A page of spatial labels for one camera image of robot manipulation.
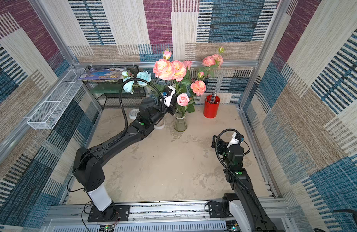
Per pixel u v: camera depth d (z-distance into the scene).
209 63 0.76
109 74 0.83
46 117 0.70
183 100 0.64
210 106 1.05
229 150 0.63
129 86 0.66
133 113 1.13
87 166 0.45
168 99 0.63
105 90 0.92
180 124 1.02
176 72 0.53
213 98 1.05
